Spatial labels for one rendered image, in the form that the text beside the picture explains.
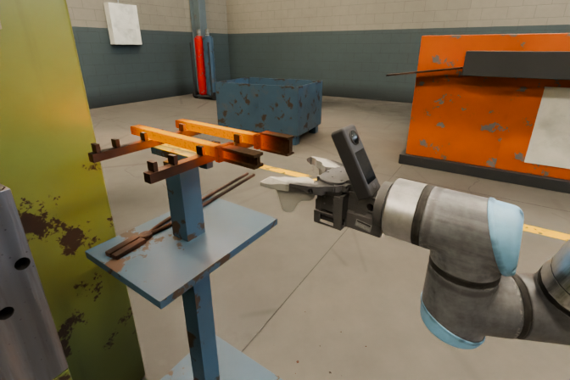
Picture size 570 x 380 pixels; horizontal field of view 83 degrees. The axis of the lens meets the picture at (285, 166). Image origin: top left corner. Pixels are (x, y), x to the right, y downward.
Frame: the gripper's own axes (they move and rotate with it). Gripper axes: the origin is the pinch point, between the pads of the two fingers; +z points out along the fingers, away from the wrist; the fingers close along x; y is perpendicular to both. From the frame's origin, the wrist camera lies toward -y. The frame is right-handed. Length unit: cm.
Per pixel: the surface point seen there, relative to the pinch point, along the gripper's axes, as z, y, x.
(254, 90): 238, 30, 261
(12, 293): 37, 22, -37
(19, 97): 58, -10, -22
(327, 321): 16, 94, 55
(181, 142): 28.7, -0.2, -1.4
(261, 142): 15.1, 0.7, 11.3
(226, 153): 15.0, 0.1, -0.6
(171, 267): 23.5, 26.4, -11.7
